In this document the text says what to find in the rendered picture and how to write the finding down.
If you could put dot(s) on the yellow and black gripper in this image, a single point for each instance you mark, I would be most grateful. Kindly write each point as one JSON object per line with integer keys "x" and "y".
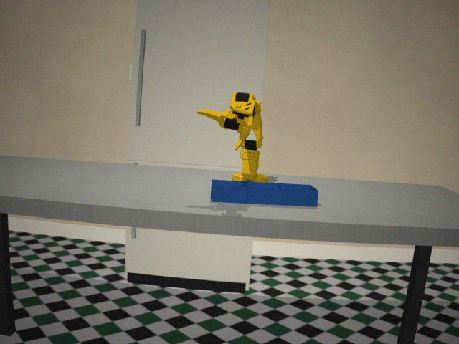
{"x": 235, "y": 120}

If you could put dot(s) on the blue open bin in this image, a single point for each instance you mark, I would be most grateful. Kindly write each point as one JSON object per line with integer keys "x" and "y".
{"x": 247, "y": 192}

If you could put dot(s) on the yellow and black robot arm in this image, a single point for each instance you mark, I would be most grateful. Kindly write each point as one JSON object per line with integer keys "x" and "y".
{"x": 249, "y": 152}

